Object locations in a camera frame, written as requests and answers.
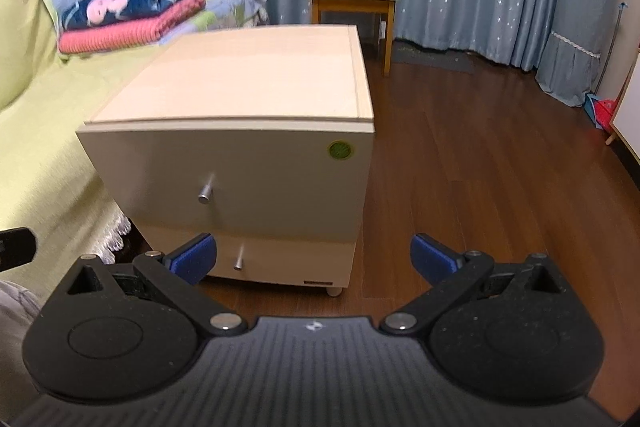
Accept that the upper white drawer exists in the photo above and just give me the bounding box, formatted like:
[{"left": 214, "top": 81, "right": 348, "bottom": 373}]
[{"left": 78, "top": 120, "right": 374, "bottom": 242}]

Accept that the lower white drawer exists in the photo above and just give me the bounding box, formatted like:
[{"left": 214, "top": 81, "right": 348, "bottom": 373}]
[{"left": 134, "top": 212, "right": 362, "bottom": 288}]

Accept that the light wood bedside cabinet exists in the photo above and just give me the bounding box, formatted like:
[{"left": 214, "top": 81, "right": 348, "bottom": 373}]
[{"left": 81, "top": 24, "right": 377, "bottom": 298}]

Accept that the dark door mat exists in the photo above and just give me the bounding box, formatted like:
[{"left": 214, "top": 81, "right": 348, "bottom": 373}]
[{"left": 392, "top": 40, "right": 474, "bottom": 74}]

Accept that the white drawer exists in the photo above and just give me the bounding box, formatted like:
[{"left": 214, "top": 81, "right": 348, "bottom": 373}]
[
  {"left": 78, "top": 120, "right": 374, "bottom": 242},
  {"left": 134, "top": 212, "right": 362, "bottom": 288}
]

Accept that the pink knitted folded blanket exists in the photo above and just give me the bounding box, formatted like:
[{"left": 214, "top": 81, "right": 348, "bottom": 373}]
[{"left": 58, "top": 0, "right": 206, "bottom": 55}]

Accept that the navy flamingo folded blanket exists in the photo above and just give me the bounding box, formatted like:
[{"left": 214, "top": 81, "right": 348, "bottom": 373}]
[{"left": 60, "top": 0, "right": 180, "bottom": 31}]

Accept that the red and blue toy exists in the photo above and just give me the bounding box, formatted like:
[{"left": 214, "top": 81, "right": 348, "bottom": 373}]
[{"left": 584, "top": 93, "right": 617, "bottom": 132}]

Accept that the yellow-green covered sofa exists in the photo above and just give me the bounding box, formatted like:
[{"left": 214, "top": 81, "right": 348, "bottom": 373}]
[{"left": 0, "top": 0, "right": 166, "bottom": 303}]

